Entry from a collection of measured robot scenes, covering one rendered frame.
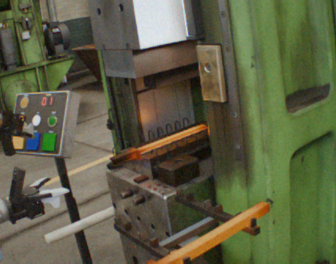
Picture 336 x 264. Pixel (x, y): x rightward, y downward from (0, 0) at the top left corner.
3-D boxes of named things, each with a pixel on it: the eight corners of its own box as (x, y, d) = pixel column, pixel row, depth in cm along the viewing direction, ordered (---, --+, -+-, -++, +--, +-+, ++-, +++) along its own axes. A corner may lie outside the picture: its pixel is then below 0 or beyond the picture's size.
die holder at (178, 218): (182, 303, 147) (164, 196, 134) (126, 265, 176) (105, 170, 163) (280, 238, 178) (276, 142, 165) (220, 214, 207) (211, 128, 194)
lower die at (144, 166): (153, 179, 148) (149, 156, 146) (122, 166, 164) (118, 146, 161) (236, 142, 172) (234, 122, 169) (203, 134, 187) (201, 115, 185)
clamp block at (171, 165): (174, 188, 139) (171, 170, 137) (159, 181, 145) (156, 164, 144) (201, 175, 145) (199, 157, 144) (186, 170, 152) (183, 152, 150)
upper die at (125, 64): (136, 78, 138) (131, 49, 135) (105, 75, 153) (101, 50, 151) (227, 55, 161) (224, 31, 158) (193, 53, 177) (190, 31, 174)
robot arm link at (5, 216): (-14, 199, 123) (-7, 207, 117) (-1, 194, 126) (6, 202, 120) (-7, 220, 126) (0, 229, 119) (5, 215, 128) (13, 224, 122)
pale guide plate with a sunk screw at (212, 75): (223, 102, 127) (216, 45, 122) (202, 100, 134) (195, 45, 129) (227, 100, 128) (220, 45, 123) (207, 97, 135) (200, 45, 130)
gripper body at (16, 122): (27, 116, 161) (5, 109, 150) (24, 138, 159) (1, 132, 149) (15, 116, 164) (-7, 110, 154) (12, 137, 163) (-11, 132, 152)
